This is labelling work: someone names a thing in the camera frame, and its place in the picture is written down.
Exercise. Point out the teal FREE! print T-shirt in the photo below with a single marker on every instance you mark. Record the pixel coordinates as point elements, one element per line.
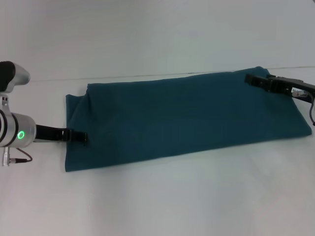
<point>184,123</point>

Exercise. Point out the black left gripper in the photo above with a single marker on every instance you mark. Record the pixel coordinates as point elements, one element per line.
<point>51,134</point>

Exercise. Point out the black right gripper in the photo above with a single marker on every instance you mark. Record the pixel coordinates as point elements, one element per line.
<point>288,86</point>

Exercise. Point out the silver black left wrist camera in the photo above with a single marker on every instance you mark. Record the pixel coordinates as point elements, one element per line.
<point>12,76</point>

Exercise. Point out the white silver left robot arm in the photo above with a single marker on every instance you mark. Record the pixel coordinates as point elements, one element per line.
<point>17,130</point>

